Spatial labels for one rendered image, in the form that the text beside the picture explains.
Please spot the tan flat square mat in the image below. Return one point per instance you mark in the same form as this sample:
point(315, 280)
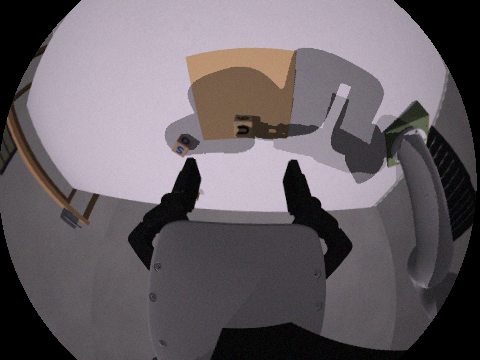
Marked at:
point(243, 81)

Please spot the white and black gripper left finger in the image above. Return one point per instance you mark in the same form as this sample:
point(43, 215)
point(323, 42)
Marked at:
point(182, 199)

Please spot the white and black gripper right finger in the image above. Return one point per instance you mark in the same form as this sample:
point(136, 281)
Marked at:
point(307, 211)

